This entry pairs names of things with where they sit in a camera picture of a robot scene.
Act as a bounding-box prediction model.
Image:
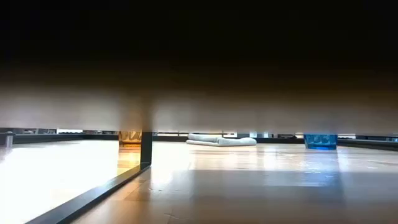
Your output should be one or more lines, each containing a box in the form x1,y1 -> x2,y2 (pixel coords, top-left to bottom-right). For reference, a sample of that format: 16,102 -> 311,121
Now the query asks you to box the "amber ribbed glass cup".
118,130 -> 142,146

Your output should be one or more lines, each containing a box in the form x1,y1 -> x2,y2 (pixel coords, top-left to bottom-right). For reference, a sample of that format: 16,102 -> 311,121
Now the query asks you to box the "blue translucent cup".
303,134 -> 339,151

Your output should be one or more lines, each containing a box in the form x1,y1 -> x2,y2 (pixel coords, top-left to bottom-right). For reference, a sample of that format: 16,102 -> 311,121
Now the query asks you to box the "wooden shelf with black legs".
0,0 -> 398,224

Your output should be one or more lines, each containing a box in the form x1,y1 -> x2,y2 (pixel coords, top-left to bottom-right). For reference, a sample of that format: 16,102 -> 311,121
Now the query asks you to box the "folded grey cloth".
185,133 -> 257,147

